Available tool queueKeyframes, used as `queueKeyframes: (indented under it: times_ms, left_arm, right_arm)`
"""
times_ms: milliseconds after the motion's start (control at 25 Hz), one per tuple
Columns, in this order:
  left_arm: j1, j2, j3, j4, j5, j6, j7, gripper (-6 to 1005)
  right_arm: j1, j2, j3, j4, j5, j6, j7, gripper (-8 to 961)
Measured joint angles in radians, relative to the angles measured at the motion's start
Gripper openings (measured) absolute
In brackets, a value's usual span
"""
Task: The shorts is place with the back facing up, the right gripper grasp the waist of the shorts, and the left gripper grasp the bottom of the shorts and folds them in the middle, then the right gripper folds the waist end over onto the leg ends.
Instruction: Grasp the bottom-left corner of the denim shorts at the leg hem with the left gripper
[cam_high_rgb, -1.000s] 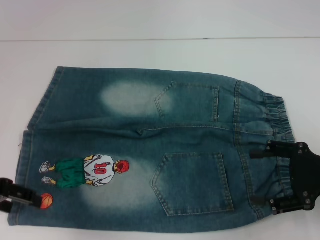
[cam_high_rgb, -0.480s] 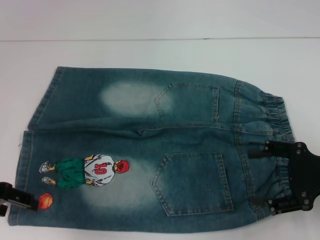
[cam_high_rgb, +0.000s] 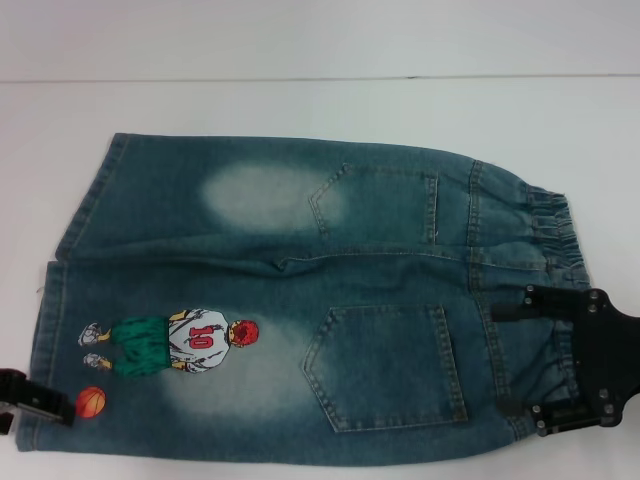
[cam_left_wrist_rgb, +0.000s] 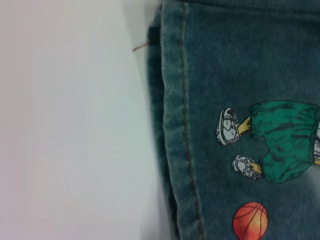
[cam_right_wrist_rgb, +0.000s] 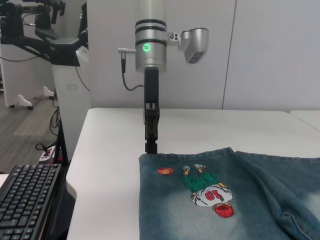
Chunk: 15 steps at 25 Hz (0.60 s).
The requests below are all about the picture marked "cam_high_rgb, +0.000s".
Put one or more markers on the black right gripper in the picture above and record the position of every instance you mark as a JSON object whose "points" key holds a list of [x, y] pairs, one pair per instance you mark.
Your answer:
{"points": [[605, 355]]}

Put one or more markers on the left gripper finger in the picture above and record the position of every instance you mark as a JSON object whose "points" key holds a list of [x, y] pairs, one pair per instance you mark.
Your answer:
{"points": [[35, 395], [4, 424]]}

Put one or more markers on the blue denim shorts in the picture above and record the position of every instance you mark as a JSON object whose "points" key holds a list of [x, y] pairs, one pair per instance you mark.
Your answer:
{"points": [[380, 225]]}

